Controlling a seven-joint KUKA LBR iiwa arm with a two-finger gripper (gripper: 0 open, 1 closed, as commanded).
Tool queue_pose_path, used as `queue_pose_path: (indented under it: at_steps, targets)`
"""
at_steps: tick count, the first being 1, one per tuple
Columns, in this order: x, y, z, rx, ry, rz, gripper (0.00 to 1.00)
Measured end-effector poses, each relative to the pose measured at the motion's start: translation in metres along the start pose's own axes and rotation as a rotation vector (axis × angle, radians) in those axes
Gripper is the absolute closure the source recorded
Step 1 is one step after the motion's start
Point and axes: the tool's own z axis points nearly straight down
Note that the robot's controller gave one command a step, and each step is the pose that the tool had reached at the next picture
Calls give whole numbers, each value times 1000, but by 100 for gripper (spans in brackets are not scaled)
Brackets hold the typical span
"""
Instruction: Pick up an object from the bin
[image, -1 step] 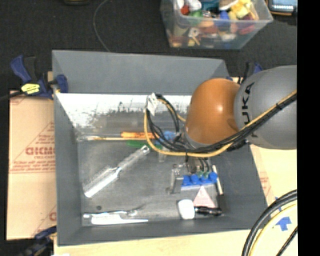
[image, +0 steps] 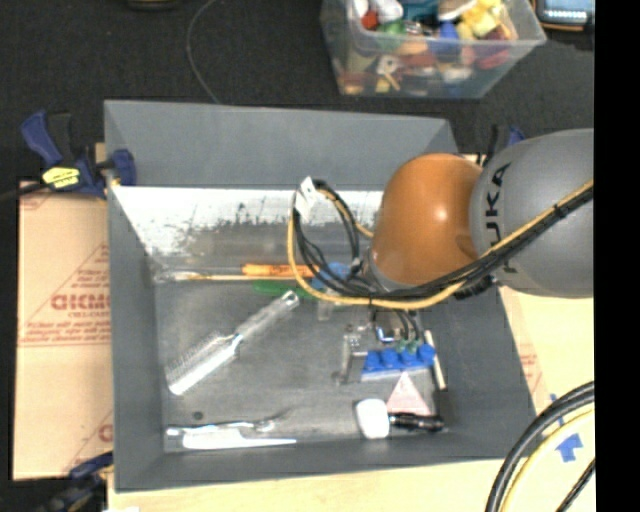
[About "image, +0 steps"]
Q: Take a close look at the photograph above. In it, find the blue toy brick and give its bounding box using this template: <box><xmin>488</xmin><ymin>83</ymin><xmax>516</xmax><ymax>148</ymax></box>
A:
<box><xmin>361</xmin><ymin>343</ymin><xmax>437</xmax><ymax>375</ymax></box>

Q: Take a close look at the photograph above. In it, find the green plastic toy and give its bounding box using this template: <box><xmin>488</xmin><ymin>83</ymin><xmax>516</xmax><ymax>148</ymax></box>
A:
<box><xmin>252</xmin><ymin>279</ymin><xmax>317</xmax><ymax>301</ymax></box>

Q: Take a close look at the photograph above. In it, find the black cylindrical tool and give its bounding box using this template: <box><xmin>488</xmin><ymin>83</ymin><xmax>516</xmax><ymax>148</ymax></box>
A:
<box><xmin>388</xmin><ymin>413</ymin><xmax>446</xmax><ymax>433</ymax></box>

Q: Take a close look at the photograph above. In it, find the pink triangle card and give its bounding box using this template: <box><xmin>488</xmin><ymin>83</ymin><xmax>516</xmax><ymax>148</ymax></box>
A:
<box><xmin>384</xmin><ymin>372</ymin><xmax>434</xmax><ymax>417</ymax></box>

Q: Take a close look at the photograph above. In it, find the orange handled screwdriver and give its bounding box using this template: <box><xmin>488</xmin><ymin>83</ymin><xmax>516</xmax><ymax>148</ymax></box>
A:
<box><xmin>169</xmin><ymin>263</ymin><xmax>321</xmax><ymax>282</ymax></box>

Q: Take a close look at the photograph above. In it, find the grey metal bin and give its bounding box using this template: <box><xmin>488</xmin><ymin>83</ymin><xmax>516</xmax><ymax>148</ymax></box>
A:
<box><xmin>103</xmin><ymin>99</ymin><xmax>539</xmax><ymax>491</ymax></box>

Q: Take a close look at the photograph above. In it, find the clear plastic hairbrush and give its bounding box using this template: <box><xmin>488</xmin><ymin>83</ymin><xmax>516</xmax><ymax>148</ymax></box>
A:
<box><xmin>164</xmin><ymin>289</ymin><xmax>301</xmax><ymax>396</ymax></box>

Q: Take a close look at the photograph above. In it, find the blue plastic toy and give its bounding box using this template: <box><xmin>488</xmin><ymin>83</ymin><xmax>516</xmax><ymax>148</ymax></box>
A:
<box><xmin>310</xmin><ymin>261</ymin><xmax>352</xmax><ymax>292</ymax></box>

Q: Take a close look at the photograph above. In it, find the silver metal tool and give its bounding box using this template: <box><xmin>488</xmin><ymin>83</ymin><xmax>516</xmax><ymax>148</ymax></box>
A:
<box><xmin>166</xmin><ymin>419</ymin><xmax>277</xmax><ymax>437</ymax></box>

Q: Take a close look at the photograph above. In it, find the white plastic knife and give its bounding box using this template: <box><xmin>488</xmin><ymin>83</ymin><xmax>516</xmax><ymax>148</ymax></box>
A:
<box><xmin>181</xmin><ymin>431</ymin><xmax>299</xmax><ymax>451</ymax></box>

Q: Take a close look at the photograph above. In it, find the pale wooden stick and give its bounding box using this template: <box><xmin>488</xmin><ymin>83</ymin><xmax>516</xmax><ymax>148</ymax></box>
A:
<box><xmin>423</xmin><ymin>329</ymin><xmax>447</xmax><ymax>392</ymax></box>

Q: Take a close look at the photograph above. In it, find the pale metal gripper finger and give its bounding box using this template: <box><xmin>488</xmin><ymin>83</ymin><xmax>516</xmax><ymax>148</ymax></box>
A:
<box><xmin>351</xmin><ymin>349</ymin><xmax>370</xmax><ymax>385</ymax></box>
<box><xmin>333</xmin><ymin>324</ymin><xmax>358</xmax><ymax>385</ymax></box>

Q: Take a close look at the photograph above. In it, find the white rounded block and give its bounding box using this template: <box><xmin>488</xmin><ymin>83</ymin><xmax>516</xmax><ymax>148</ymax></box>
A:
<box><xmin>354</xmin><ymin>398</ymin><xmax>392</xmax><ymax>441</ymax></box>

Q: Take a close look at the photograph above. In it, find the brown cardboard board red print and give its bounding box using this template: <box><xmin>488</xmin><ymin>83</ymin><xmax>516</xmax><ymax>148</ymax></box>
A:
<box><xmin>12</xmin><ymin>180</ymin><xmax>551</xmax><ymax>481</ymax></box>

